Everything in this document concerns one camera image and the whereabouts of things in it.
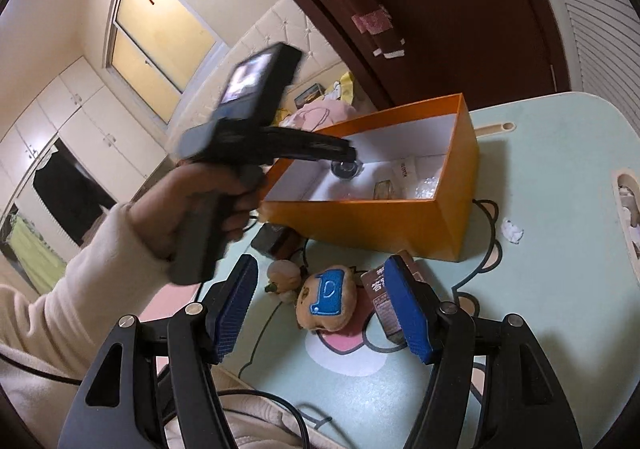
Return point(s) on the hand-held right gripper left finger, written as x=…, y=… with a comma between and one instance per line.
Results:
x=235, y=309

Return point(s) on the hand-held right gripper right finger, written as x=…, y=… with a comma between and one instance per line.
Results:
x=410, y=314

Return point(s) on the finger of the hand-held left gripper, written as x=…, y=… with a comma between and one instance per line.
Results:
x=310, y=146

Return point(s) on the silver metal reflector cup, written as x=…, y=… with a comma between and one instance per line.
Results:
x=344, y=171

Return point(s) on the brown plush toy blue patch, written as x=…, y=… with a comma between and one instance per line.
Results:
x=345, y=315

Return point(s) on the orange cardboard box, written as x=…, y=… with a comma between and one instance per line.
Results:
x=380, y=229

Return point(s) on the person's left forearm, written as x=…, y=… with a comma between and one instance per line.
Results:
x=75, y=309

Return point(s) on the person's left hand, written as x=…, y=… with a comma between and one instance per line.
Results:
x=165, y=209

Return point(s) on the pink blanket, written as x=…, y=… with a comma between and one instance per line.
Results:
x=320, y=115

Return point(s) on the brown carton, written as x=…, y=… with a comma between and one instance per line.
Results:
x=380, y=299

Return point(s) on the picture card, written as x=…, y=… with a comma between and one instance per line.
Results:
x=308, y=95

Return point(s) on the yellow cartoon pillow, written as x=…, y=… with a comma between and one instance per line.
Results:
x=342, y=86

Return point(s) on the black rectangular case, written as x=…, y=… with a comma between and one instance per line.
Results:
x=267, y=239

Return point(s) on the small clear box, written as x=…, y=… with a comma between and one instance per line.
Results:
x=384, y=190

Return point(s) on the white labelled packet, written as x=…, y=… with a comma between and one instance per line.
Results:
x=406, y=168

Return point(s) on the person's cream clothing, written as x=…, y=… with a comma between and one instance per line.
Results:
x=260, y=424

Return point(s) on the clear plastic wrap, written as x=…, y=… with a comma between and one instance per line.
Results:
x=425, y=188

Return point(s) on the crumpled white paper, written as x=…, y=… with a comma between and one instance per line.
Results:
x=512, y=231

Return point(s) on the window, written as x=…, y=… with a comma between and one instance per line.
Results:
x=150, y=14

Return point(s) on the white wardrobe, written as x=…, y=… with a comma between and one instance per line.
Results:
x=85, y=114

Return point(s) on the black hanging garment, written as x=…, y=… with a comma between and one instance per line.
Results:
x=70, y=194

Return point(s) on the dark brown door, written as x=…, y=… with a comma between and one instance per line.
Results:
x=450, y=29

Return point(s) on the green cloth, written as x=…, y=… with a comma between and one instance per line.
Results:
x=35, y=254

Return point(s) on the white louvered door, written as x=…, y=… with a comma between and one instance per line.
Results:
x=600, y=29

